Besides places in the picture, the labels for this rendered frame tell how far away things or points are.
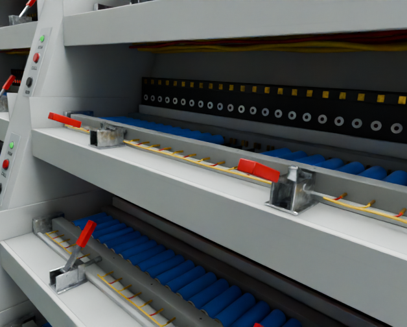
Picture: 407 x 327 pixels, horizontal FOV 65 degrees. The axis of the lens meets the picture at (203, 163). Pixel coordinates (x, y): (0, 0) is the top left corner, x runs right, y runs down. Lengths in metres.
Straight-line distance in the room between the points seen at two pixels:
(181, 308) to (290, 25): 0.31
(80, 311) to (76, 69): 0.39
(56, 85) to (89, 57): 0.08
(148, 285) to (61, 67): 0.38
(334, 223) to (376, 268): 0.04
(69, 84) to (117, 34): 0.17
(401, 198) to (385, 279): 0.07
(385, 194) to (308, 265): 0.08
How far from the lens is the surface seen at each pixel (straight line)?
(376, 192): 0.27
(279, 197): 0.26
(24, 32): 0.76
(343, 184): 0.28
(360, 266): 0.23
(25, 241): 0.61
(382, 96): 0.41
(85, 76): 0.63
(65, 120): 0.41
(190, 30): 0.37
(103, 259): 0.49
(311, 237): 0.24
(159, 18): 0.41
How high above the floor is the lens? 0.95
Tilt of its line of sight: level
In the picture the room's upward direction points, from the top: 16 degrees clockwise
